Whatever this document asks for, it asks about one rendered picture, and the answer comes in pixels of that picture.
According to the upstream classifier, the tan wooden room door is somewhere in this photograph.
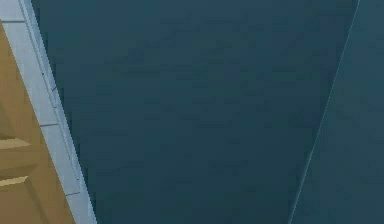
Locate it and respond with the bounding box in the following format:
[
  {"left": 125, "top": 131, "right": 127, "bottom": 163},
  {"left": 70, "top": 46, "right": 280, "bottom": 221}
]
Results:
[{"left": 0, "top": 20, "right": 77, "bottom": 224}]

